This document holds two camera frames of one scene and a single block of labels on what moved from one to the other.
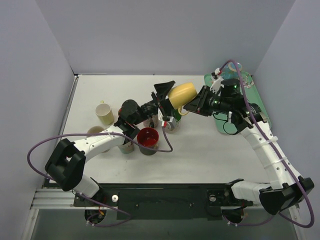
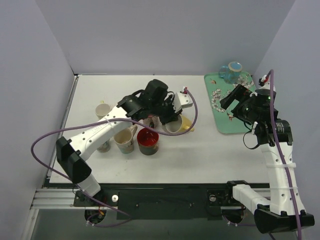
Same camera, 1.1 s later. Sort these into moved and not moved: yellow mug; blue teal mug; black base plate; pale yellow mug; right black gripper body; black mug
Moved: right black gripper body; yellow mug
Not moved: blue teal mug; black base plate; black mug; pale yellow mug
